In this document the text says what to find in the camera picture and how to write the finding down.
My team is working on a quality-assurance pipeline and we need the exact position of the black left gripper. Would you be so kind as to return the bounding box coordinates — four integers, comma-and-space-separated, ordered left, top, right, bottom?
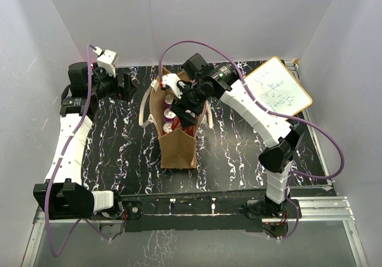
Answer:
89, 63, 137, 102

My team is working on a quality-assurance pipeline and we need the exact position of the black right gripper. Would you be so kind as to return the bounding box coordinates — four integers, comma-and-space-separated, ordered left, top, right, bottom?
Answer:
170, 81, 209, 127

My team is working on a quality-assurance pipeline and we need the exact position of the red cola can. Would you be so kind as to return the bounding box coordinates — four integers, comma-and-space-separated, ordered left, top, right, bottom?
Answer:
162, 121, 178, 134
171, 116, 194, 137

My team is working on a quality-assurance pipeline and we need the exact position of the purple Fanta can back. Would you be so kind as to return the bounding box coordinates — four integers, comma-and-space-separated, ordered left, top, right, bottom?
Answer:
164, 108, 177, 122

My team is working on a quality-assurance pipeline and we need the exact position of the purple fanta can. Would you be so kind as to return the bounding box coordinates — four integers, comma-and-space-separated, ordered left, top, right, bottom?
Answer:
164, 108, 177, 122
163, 94, 175, 109

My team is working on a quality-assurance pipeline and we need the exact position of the red cola can front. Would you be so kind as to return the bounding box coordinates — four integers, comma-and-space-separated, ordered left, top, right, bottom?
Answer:
162, 121, 178, 134

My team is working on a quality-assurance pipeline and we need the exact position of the brown canvas tote bag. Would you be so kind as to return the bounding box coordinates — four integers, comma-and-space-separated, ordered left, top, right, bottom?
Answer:
138, 76, 213, 169

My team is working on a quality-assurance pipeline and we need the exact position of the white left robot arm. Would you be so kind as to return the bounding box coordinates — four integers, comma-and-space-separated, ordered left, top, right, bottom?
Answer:
33, 62, 136, 220

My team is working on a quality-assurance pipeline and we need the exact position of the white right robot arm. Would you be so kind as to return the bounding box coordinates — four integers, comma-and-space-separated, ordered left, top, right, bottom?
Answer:
162, 53, 304, 217

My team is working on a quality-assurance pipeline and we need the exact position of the yellow framed whiteboard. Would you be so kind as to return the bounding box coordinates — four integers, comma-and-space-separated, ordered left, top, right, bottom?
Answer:
245, 56, 313, 116

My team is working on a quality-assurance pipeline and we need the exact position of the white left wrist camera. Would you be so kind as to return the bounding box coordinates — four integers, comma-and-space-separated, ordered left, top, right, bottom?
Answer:
93, 46, 118, 78

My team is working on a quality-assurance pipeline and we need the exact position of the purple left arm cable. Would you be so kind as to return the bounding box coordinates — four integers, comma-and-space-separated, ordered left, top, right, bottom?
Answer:
44, 44, 104, 258

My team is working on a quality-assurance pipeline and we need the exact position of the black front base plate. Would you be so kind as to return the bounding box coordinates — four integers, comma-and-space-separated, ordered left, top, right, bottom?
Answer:
85, 191, 302, 234

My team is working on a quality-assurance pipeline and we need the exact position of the aluminium rail frame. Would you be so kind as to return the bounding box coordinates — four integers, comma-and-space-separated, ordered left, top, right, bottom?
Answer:
20, 59, 369, 267

